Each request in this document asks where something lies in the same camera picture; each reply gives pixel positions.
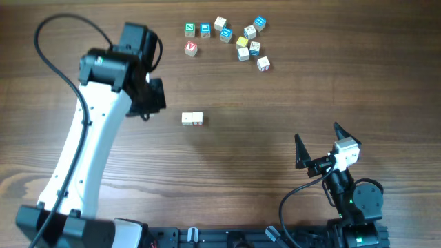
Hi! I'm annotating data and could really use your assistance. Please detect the plain top wooden block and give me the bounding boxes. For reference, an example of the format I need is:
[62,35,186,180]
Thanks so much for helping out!
[214,16,227,31]

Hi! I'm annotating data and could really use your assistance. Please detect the blue D wooden block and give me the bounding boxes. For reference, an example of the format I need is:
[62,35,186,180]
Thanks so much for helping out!
[220,28,232,43]

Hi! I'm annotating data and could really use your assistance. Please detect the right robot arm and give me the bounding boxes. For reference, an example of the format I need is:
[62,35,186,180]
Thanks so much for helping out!
[295,123,390,247]

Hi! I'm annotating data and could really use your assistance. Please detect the blue X side block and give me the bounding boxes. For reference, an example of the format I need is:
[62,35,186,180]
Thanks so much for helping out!
[249,41,261,56]

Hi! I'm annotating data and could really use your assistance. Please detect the red I block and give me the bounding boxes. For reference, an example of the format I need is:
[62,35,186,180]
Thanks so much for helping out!
[257,56,271,72]
[192,112,204,125]

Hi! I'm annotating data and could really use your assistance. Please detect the red V wooden block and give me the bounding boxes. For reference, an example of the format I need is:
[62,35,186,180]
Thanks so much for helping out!
[184,41,198,57]

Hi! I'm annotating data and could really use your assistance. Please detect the blue side picture block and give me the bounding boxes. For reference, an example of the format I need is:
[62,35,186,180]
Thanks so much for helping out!
[243,25,257,39]

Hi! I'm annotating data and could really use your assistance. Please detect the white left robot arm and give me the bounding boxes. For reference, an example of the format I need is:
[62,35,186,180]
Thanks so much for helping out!
[16,23,166,247]

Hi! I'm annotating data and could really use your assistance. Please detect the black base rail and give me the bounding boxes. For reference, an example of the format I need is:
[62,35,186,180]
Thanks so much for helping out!
[150,225,391,248]

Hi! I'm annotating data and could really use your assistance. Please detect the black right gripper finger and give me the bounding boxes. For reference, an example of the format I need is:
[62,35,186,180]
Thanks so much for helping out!
[333,122,362,145]
[294,134,311,169]

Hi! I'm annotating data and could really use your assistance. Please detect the blue top block left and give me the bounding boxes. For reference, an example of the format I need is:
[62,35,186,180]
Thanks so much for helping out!
[200,23,211,38]

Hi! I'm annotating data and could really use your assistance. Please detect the plain picture wooden block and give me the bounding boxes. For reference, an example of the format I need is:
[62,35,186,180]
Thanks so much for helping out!
[237,47,250,61]

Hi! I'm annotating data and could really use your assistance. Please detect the green top wooden block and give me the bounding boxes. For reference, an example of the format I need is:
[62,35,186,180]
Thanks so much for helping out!
[184,23,196,37]

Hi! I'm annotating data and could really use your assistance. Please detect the blue top block right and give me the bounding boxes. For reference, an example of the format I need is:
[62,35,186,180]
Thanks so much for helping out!
[253,16,267,32]

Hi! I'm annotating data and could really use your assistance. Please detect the green N wooden block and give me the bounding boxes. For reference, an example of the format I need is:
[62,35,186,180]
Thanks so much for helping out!
[181,112,193,125]

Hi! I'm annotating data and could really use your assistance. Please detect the yellow top wooden block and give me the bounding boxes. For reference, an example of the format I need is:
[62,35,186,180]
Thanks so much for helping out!
[236,37,249,50]

